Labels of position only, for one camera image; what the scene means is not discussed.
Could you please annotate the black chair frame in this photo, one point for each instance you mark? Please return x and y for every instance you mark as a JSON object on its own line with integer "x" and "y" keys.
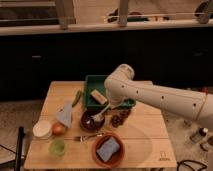
{"x": 18, "y": 151}

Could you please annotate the metal fork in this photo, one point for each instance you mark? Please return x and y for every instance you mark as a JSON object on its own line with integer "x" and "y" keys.
{"x": 85, "y": 137}

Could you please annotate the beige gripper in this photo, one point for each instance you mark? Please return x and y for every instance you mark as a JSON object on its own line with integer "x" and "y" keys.
{"x": 114, "y": 103}

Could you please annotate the white cup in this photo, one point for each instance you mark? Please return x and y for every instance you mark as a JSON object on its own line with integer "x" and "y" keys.
{"x": 42, "y": 129}

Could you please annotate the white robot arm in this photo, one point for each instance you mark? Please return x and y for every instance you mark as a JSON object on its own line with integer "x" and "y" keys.
{"x": 191, "y": 105}

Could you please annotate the grey folded cloth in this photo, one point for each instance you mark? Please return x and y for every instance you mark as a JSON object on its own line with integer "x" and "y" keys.
{"x": 64, "y": 115}

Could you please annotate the orange fruit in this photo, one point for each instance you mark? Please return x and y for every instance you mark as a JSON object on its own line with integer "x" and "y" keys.
{"x": 58, "y": 129}

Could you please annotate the green plastic tray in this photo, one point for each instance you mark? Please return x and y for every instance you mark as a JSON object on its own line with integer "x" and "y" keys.
{"x": 94, "y": 82}

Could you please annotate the green chili pepper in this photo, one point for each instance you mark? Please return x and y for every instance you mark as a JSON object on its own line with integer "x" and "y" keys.
{"x": 77, "y": 98}

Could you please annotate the green cup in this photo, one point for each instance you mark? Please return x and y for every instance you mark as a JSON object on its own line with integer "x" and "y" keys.
{"x": 57, "y": 147}

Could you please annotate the brown grapes bunch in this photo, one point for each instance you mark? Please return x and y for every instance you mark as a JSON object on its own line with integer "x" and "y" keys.
{"x": 119, "y": 119}

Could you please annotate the blue sponge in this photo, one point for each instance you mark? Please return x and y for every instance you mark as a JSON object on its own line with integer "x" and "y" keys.
{"x": 108, "y": 148}

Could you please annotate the orange bowl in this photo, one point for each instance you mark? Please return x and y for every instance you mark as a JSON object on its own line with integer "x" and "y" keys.
{"x": 116, "y": 158}

